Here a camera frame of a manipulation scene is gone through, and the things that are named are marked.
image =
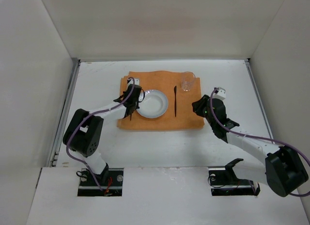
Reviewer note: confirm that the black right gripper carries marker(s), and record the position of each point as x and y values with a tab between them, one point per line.
201	107

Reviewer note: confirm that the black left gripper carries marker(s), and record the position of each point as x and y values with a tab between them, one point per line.
131	104

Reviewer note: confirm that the orange cloth placemat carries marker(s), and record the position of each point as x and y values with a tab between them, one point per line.
165	81

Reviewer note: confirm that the white bowl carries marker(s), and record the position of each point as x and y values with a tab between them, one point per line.
152	104

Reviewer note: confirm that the clear plastic cup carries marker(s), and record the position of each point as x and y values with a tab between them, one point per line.
187	80

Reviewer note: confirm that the black plastic knife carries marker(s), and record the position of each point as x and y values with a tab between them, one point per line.
175	100

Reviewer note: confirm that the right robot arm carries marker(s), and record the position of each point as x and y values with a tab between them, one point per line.
282	170

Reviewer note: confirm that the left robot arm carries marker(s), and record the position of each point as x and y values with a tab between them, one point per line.
84	130

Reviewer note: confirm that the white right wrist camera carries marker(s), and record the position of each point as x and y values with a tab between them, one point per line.
220	93

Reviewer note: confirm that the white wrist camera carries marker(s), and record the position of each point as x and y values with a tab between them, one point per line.
220	93
132	83

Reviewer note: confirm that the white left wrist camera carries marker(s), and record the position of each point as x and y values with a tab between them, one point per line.
132	83

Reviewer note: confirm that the right aluminium frame rail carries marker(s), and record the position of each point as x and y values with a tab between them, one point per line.
247	63

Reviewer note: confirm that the aluminium frame rail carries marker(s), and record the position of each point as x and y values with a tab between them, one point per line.
55	147
247	63

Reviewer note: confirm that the left aluminium frame rail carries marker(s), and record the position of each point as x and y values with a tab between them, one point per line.
55	147

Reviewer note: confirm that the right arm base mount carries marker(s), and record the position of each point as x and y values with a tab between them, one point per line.
232	185

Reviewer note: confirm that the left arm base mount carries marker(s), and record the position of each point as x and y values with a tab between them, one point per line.
111	184

